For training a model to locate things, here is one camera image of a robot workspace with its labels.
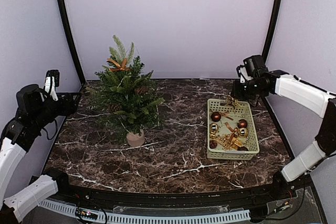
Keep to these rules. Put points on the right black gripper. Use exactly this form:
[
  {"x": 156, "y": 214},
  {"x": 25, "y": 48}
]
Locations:
[{"x": 235, "y": 93}]

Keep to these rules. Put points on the brown bauble right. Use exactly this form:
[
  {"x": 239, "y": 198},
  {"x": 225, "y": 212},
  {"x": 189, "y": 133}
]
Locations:
[{"x": 242, "y": 123}]

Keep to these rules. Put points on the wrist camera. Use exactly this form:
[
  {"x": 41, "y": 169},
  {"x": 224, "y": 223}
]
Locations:
[
  {"x": 51, "y": 83},
  {"x": 253, "y": 67}
]

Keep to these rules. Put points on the gold bauble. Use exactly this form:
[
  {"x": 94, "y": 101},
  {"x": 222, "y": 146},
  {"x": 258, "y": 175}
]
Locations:
[
  {"x": 213, "y": 128},
  {"x": 243, "y": 132}
]

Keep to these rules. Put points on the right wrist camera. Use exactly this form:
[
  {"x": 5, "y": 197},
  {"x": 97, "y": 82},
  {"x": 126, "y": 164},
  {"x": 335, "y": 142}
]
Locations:
[{"x": 253, "y": 67}]

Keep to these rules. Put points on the brown pine cone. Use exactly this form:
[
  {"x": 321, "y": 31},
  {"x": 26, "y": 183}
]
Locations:
[{"x": 213, "y": 144}]

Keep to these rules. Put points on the copper ribbon bow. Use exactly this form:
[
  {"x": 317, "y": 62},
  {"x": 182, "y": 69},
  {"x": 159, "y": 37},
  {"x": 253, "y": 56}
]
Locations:
[
  {"x": 233, "y": 131},
  {"x": 226, "y": 115},
  {"x": 119, "y": 67}
]

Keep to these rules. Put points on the small green christmas tree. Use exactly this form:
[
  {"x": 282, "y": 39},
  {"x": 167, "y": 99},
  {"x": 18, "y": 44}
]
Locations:
[{"x": 138, "y": 111}]

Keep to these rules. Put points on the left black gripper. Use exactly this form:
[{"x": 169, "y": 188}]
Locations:
[{"x": 71, "y": 108}]

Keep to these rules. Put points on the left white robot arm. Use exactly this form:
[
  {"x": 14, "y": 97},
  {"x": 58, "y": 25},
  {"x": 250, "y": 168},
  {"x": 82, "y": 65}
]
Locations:
[{"x": 36, "y": 109}]

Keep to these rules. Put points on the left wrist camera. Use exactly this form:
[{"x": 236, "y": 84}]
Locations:
[{"x": 51, "y": 83}]

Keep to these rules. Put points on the dark pine cone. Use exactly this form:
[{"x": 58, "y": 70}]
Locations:
[
  {"x": 114, "y": 107},
  {"x": 141, "y": 90}
]

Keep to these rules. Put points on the white cable duct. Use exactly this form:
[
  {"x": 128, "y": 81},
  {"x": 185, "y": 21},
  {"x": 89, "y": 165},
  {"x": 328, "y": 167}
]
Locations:
[{"x": 143, "y": 215}]

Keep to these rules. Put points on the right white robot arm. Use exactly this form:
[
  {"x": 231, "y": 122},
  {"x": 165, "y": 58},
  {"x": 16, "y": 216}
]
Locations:
[{"x": 306, "y": 112}]

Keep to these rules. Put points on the gold bauble right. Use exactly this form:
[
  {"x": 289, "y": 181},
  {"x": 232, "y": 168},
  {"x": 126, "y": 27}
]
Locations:
[{"x": 243, "y": 132}]

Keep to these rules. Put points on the brown bauble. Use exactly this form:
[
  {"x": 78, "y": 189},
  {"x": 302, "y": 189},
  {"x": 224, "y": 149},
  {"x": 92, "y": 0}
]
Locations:
[
  {"x": 243, "y": 148},
  {"x": 216, "y": 116},
  {"x": 242, "y": 123}
]

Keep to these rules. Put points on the brown bauble front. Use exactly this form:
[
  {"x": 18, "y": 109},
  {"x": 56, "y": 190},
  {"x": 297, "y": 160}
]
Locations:
[{"x": 243, "y": 148}]

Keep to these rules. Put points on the brown bauble back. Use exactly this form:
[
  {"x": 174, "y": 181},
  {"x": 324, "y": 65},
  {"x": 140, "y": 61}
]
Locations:
[{"x": 216, "y": 116}]

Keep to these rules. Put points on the gold star tree topper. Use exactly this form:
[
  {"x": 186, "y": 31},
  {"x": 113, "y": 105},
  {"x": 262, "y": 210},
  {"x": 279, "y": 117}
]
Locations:
[{"x": 234, "y": 103}]

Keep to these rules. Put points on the round wooden tree base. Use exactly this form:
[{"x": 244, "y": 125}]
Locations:
[{"x": 136, "y": 140}]

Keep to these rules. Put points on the pale green plastic basket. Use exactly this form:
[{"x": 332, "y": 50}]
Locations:
[{"x": 251, "y": 141}]

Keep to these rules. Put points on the gold bauble left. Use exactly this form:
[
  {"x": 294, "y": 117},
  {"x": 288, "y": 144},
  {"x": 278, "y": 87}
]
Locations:
[{"x": 213, "y": 128}]

